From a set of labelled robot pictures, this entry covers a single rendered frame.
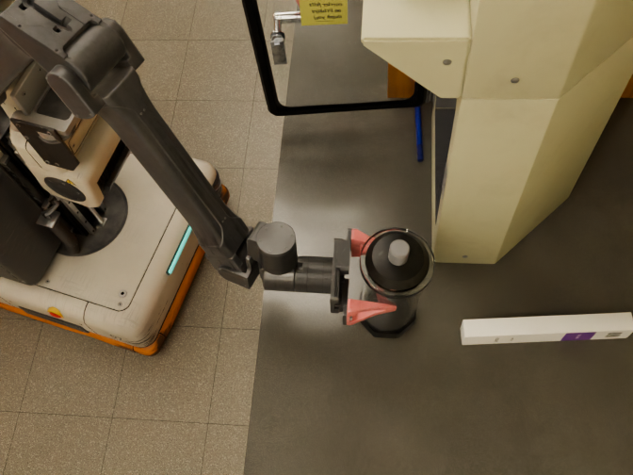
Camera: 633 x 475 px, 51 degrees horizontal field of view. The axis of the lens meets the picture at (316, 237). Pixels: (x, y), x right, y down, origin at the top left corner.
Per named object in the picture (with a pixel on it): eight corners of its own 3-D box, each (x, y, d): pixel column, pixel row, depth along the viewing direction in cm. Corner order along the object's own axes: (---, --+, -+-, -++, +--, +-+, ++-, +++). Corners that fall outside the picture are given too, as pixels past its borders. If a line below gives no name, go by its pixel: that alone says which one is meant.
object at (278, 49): (286, 66, 115) (283, 42, 110) (274, 66, 115) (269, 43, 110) (286, 57, 116) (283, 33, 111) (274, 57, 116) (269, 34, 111)
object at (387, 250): (428, 239, 100) (433, 220, 94) (427, 298, 96) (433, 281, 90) (365, 236, 100) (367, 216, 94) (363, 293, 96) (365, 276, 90)
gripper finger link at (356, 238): (399, 229, 102) (338, 226, 103) (398, 272, 99) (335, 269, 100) (397, 248, 109) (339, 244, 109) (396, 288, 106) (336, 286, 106)
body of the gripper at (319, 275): (346, 237, 102) (298, 235, 103) (342, 300, 98) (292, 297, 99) (346, 254, 108) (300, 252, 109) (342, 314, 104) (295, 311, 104)
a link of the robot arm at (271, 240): (245, 236, 110) (219, 276, 106) (236, 193, 100) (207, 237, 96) (310, 261, 107) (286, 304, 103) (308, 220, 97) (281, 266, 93)
